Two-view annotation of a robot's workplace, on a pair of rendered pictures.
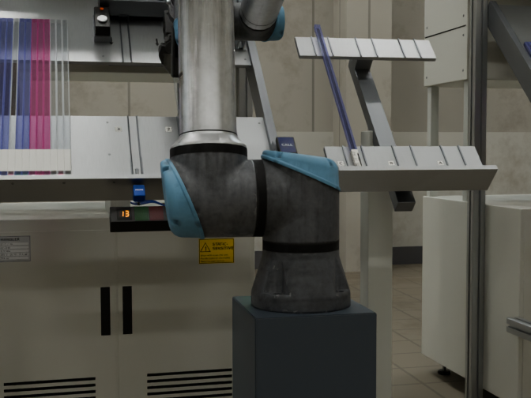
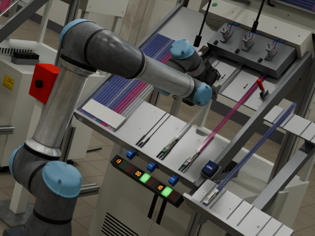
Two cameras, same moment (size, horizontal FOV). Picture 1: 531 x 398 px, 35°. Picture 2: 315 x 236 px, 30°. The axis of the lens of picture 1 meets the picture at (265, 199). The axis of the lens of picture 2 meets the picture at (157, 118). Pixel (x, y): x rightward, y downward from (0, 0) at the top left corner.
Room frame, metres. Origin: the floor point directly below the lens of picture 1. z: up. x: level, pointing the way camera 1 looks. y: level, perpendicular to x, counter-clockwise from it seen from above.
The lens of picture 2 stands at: (0.42, -1.40, 1.44)
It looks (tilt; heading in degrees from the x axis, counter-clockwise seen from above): 15 degrees down; 51
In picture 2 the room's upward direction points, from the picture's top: 17 degrees clockwise
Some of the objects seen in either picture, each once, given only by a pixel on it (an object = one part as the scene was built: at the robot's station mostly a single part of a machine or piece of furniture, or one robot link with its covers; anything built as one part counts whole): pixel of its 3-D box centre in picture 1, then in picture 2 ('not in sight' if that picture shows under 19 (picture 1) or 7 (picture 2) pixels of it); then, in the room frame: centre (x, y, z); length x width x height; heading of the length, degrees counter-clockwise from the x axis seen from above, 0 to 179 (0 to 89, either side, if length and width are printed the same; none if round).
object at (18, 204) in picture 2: not in sight; (33, 143); (1.72, 1.03, 0.39); 0.24 x 0.24 x 0.78; 14
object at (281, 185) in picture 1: (295, 194); (57, 188); (1.26, -0.05, 0.72); 0.13 x 0.12 x 0.14; 98
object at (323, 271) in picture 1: (300, 271); (49, 224); (1.26, -0.05, 0.60); 0.15 x 0.15 x 0.10
